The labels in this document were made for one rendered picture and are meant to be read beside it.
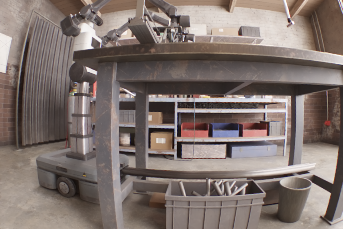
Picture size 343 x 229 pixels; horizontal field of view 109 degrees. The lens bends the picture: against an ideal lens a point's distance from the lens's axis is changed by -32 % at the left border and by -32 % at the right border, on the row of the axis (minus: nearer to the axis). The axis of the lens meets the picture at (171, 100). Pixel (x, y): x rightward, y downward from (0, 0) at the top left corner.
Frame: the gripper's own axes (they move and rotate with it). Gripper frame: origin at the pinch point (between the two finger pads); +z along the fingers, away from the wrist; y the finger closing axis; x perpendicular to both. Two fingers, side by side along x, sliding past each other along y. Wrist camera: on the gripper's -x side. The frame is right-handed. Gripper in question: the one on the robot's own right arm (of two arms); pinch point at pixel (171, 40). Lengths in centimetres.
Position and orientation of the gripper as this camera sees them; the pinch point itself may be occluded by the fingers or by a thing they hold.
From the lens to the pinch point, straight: 93.2
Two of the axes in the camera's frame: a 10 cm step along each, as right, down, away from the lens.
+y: -9.9, -0.1, 1.1
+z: -0.7, 8.3, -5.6
